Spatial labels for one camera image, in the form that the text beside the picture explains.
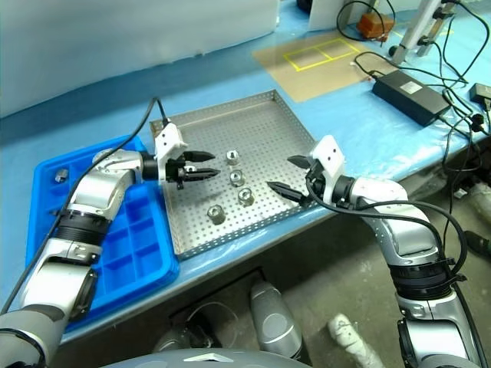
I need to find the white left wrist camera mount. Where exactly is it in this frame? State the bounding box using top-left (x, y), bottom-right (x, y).
top-left (153, 121), bottom-right (189, 185)

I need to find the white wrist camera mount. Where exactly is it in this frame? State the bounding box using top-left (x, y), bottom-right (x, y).
top-left (309, 134), bottom-right (347, 204)
top-left (153, 121), bottom-right (189, 185)

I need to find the grey robot torso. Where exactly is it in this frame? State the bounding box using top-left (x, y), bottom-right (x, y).
top-left (99, 347), bottom-right (277, 368)

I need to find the silver robot leg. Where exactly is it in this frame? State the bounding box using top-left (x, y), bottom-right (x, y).
top-left (249, 281), bottom-right (304, 361)
top-left (153, 306), bottom-right (216, 353)

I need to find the black power plug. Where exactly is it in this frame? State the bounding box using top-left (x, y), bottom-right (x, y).
top-left (466, 113), bottom-right (491, 135)

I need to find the white shoe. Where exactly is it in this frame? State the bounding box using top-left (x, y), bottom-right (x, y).
top-left (328, 313), bottom-right (379, 368)

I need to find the black hanging cable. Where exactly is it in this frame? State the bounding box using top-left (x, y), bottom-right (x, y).
top-left (437, 0), bottom-right (491, 254)

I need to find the perforated steel tray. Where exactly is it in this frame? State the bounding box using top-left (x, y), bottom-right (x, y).
top-left (148, 88), bottom-right (321, 261)

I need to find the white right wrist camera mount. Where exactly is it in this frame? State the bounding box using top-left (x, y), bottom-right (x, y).
top-left (309, 134), bottom-right (347, 204)

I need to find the brown mat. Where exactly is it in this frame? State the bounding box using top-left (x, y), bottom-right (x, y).
top-left (252, 29), bottom-right (379, 103)

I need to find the aluminium profile stand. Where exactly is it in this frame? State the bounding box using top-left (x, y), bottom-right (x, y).
top-left (417, 0), bottom-right (460, 58)

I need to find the black adapter cable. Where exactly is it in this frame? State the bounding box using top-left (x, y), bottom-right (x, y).
top-left (353, 51), bottom-right (404, 80)

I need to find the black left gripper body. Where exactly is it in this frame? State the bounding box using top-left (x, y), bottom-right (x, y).
top-left (165, 151), bottom-right (196, 192)

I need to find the orange-brown block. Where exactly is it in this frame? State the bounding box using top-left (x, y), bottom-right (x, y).
top-left (357, 12), bottom-right (396, 39)

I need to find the grey stand post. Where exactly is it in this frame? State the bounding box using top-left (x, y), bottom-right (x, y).
top-left (389, 0), bottom-right (442, 62)

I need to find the small black adapter box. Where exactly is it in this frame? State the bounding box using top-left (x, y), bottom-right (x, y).
top-left (470, 82), bottom-right (491, 104)

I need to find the black shoe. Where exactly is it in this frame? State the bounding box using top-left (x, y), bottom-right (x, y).
top-left (463, 229), bottom-right (491, 256)

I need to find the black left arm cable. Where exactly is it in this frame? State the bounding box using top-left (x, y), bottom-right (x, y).
top-left (0, 97), bottom-right (172, 314)

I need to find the black looped cable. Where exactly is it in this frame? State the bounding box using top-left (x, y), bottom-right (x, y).
top-left (336, 0), bottom-right (398, 44)

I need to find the blue compartment tray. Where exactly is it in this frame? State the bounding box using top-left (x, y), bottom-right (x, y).
top-left (25, 133), bottom-right (181, 334)

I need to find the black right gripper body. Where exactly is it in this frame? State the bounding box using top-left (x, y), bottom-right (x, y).
top-left (305, 160), bottom-right (328, 207)

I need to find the silver right robot leg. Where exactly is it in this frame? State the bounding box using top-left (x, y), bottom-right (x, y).
top-left (249, 281), bottom-right (304, 361)

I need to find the large white foam board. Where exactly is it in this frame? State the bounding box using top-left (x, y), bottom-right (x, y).
top-left (0, 0), bottom-right (281, 120)

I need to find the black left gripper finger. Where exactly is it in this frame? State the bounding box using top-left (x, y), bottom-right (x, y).
top-left (183, 150), bottom-right (216, 164)
top-left (183, 166), bottom-right (222, 182)

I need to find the silver left robot leg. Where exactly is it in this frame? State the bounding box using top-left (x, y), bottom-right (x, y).
top-left (153, 306), bottom-right (216, 353)

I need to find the small white board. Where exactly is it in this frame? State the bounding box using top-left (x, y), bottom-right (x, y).
top-left (308, 0), bottom-right (398, 30)

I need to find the black power adapter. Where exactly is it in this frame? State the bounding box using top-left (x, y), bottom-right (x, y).
top-left (371, 70), bottom-right (453, 127)

